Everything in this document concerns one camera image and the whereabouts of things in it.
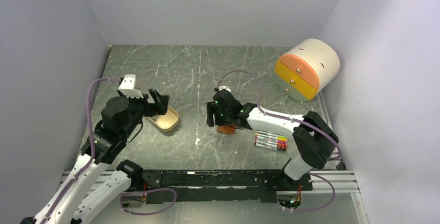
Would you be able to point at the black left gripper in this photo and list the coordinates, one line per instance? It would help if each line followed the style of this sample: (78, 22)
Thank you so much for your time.
(161, 103)

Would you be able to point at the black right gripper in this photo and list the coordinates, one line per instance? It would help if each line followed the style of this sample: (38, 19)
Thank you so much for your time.
(212, 108)

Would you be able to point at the brown leather card holder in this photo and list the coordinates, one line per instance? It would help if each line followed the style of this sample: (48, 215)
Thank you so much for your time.
(226, 129)

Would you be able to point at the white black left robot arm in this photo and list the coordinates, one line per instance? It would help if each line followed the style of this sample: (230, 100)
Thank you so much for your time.
(72, 203)

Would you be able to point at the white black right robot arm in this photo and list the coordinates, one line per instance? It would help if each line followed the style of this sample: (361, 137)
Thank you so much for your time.
(313, 138)

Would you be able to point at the beige oval tray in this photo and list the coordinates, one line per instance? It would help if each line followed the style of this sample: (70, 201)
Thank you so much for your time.
(167, 122)

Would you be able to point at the pack of coloured markers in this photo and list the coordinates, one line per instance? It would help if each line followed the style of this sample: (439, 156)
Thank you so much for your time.
(270, 141)

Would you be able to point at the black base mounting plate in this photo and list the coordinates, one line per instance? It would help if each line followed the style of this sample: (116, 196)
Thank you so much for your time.
(218, 185)

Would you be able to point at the round pastel drawer cabinet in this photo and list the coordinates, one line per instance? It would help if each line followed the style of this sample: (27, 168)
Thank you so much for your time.
(306, 69)

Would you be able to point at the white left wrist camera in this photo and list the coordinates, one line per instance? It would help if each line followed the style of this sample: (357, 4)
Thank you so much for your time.
(129, 87)

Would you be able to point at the aluminium frame rail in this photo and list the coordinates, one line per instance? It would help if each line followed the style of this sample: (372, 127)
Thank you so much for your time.
(339, 181)

